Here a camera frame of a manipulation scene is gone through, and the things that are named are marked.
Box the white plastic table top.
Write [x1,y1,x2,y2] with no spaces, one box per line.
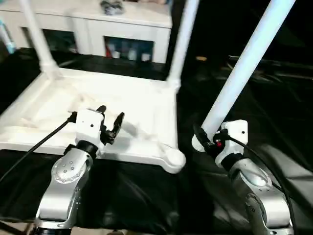
[0,67,187,175]

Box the white plastic table leg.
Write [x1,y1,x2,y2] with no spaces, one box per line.
[191,0,298,152]
[166,0,200,93]
[18,0,62,79]

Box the black mat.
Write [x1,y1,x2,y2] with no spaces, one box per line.
[0,47,313,231]

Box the white glass-door cabinet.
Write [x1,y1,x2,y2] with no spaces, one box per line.
[0,0,172,65]

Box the dark grey bundle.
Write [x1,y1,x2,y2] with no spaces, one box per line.
[100,0,125,15]

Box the white blue patterned roll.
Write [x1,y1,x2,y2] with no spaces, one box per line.
[0,18,16,54]

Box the black left wrist camera cable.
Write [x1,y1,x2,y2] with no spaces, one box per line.
[0,111,78,185]

